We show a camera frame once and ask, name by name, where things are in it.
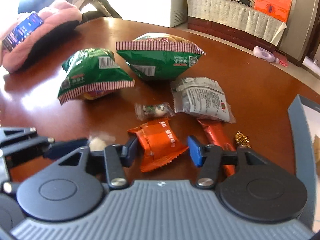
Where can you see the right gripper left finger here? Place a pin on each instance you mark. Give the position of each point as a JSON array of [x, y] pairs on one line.
[[115, 158]]

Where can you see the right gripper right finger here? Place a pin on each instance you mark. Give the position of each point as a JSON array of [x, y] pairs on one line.
[[209, 158]]

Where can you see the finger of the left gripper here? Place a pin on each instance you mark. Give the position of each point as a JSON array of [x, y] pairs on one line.
[[59, 149]]

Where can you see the orange square snack packet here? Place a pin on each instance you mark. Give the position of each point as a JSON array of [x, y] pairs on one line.
[[160, 144]]

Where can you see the green chip bag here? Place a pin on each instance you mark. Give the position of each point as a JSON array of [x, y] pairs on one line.
[[159, 56], [90, 74]]

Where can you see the pink sleeved forearm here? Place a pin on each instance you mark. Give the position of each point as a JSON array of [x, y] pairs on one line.
[[59, 20]]

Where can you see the orange long snack bar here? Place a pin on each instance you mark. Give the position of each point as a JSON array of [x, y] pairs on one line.
[[215, 134]]

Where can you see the gold wrapped candy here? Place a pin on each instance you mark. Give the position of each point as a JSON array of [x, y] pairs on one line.
[[242, 140]]

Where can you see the small clear candy packet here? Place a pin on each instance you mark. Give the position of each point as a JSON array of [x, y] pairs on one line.
[[148, 112]]

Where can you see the grey white snack packet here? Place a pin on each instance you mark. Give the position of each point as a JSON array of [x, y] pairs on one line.
[[201, 97]]

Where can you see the blue shallow cardboard box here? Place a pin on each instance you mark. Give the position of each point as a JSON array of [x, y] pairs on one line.
[[304, 120]]

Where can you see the smartphone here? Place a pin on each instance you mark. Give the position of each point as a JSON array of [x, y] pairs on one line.
[[22, 31]]

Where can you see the pink item on floor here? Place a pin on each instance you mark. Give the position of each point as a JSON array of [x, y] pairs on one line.
[[280, 59]]

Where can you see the tv cabinet with lace cloth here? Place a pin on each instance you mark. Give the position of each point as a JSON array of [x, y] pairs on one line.
[[234, 22]]

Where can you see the black set-top box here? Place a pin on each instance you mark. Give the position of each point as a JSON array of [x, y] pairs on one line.
[[246, 2]]

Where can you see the white chest freezer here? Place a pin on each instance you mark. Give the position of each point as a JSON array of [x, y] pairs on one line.
[[150, 2]]

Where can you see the orange cardboard box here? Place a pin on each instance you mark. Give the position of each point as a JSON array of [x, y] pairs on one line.
[[278, 9]]

